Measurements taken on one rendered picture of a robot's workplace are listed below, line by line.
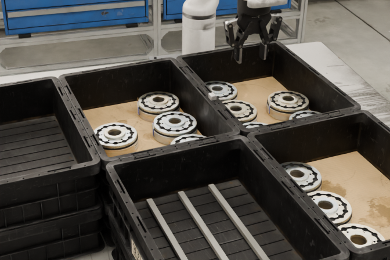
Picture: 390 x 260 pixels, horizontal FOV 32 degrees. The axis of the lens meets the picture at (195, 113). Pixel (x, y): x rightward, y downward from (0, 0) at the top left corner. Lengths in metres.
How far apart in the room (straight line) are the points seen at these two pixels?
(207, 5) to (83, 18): 1.68
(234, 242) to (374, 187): 0.35
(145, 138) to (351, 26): 3.06
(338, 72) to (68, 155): 1.03
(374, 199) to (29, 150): 0.75
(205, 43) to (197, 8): 0.10
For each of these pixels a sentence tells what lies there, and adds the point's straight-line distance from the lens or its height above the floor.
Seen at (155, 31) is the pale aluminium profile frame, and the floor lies 0.28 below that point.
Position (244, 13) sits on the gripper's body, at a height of 1.12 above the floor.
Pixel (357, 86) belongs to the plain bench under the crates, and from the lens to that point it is 2.14.
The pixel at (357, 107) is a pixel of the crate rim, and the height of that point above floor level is 0.93.
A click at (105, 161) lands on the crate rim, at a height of 0.93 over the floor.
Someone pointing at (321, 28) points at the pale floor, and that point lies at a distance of 4.39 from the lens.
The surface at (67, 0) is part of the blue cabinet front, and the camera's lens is 3.42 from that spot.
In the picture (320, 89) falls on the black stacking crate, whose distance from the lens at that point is 1.66.
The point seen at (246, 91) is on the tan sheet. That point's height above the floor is 0.83.
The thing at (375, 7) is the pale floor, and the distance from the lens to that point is 4.86.
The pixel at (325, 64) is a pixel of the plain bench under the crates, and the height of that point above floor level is 0.70.
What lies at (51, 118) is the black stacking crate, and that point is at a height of 0.83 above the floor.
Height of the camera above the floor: 1.66
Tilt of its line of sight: 30 degrees down
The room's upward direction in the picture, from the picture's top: 1 degrees clockwise
